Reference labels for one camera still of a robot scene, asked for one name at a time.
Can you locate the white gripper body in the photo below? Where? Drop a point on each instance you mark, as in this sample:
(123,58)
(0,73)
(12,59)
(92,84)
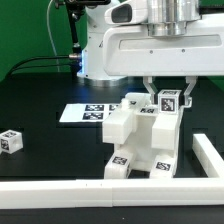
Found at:
(129,50)

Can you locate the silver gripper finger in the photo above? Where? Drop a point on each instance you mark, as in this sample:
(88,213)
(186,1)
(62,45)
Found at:
(148,82)
(191,82)

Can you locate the white tagged cube front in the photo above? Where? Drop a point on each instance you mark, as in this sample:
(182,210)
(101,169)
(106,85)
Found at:
(168,101)

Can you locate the white tagged cube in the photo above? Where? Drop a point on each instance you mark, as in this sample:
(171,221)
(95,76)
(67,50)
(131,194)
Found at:
(168,101)
(11,141)

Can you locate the white chair backrest part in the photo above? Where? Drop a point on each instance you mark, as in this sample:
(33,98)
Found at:
(138,119)

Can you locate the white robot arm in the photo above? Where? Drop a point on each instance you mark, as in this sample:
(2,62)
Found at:
(171,18)

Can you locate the flat white tagged plate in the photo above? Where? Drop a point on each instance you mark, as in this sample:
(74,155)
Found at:
(75,113)

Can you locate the white L-shaped fence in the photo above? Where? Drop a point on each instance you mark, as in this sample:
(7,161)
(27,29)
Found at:
(124,192)

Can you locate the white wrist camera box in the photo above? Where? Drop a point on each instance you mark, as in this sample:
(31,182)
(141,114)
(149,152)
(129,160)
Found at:
(127,13)

